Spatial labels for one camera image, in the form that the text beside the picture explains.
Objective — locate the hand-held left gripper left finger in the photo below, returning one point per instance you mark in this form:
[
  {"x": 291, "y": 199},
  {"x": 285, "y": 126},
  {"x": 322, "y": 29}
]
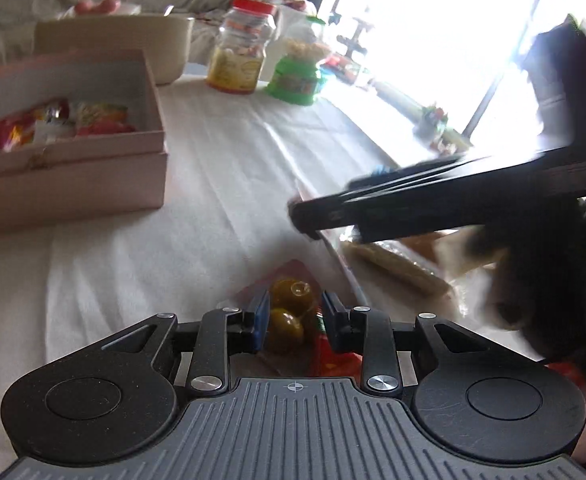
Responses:
[{"x": 261, "y": 320}]

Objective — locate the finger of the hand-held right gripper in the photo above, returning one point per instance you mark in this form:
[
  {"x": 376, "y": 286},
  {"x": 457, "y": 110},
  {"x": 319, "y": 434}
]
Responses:
[
  {"x": 473, "y": 170},
  {"x": 398, "y": 212}
]

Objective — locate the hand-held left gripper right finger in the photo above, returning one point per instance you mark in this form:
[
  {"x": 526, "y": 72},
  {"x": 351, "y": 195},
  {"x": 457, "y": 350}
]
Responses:
[{"x": 329, "y": 317}]

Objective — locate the olive packet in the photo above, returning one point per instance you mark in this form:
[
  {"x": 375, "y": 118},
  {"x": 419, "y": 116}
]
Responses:
[{"x": 290, "y": 295}]

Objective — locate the clear bread packet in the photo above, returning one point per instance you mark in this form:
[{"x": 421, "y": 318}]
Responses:
[{"x": 403, "y": 267}]

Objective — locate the pink cardboard box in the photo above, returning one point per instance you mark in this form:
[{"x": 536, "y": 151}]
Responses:
[{"x": 73, "y": 180}]

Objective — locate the green cartoon snack packet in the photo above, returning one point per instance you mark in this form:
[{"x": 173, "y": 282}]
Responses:
[{"x": 103, "y": 117}]

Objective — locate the white wafer packet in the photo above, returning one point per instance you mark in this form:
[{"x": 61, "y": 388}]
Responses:
[{"x": 48, "y": 132}]

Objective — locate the red snack packet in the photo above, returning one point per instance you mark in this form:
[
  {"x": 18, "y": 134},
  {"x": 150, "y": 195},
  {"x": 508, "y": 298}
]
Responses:
[{"x": 15, "y": 130}]

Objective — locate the white table cloth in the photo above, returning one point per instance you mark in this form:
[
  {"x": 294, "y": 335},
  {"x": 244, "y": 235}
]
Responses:
[{"x": 173, "y": 260}]

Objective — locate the green candy dispenser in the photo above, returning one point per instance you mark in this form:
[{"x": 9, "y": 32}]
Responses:
[{"x": 295, "y": 80}]

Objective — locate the plastic jar with red lid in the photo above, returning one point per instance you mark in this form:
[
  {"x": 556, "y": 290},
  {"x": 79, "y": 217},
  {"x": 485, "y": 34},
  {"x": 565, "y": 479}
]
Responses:
[{"x": 240, "y": 55}]

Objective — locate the spoon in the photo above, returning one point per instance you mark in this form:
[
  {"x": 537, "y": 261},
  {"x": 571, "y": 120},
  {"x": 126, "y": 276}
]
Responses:
[{"x": 169, "y": 10}]

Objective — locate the beige plastic container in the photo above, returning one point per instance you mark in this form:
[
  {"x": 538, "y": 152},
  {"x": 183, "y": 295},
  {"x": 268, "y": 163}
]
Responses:
[{"x": 123, "y": 40}]

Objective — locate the pink egg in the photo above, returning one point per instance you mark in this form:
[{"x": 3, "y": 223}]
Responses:
[
  {"x": 85, "y": 7},
  {"x": 107, "y": 6}
]

